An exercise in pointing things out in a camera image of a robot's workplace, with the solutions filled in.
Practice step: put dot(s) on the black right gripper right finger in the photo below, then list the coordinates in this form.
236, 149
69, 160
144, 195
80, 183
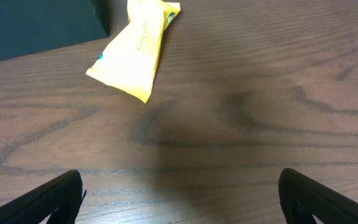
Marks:
304, 200

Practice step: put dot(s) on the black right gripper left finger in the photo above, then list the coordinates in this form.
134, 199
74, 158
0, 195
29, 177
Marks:
57, 201

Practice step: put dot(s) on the small yellow wrapped snack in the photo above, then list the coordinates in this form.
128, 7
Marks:
129, 62

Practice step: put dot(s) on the dark green open box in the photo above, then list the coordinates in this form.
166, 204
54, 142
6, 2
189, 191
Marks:
31, 26

